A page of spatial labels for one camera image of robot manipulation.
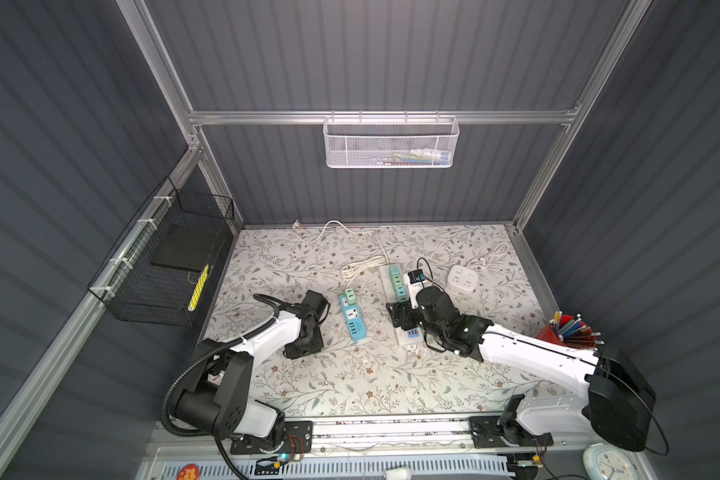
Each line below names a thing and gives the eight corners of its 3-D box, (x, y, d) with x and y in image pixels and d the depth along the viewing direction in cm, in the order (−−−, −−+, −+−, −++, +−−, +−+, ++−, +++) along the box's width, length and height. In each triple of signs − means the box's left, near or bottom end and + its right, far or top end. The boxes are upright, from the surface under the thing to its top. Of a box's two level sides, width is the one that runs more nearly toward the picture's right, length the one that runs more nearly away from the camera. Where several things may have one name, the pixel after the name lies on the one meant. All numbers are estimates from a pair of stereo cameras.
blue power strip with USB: (352, 343, 91) (351, 339, 89) (339, 301, 101) (339, 295, 98) (368, 339, 92) (368, 334, 90) (354, 297, 102) (354, 291, 99)
